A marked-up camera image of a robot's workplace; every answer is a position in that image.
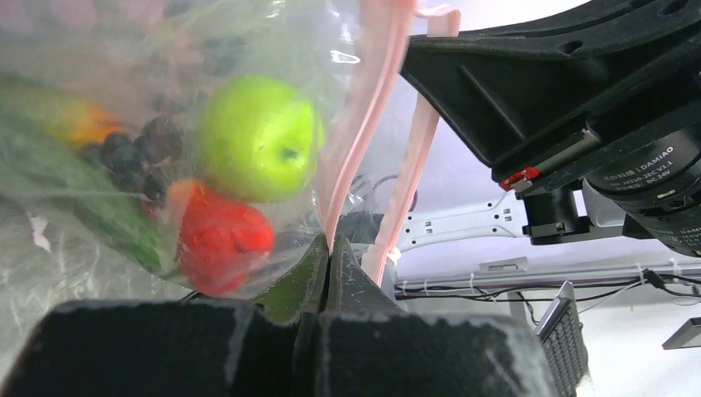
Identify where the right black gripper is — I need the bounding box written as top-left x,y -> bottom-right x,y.
401,1 -> 700,256

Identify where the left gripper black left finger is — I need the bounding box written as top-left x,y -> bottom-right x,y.
1,236 -> 330,396

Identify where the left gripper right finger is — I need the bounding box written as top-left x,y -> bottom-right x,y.
309,237 -> 557,396

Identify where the red orange pear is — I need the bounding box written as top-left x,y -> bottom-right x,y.
165,179 -> 275,296

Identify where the black grape bunch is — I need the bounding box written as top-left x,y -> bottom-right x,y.
78,116 -> 183,206

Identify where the clear zip top bag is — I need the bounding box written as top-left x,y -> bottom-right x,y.
1,1 -> 461,296

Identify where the green apple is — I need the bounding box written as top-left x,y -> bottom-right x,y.
198,75 -> 327,203

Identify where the green orange mango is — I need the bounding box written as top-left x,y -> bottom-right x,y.
9,83 -> 126,150

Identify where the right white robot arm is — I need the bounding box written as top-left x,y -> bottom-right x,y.
370,1 -> 700,257

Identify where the black keyboard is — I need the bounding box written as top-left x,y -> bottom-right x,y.
535,281 -> 589,397

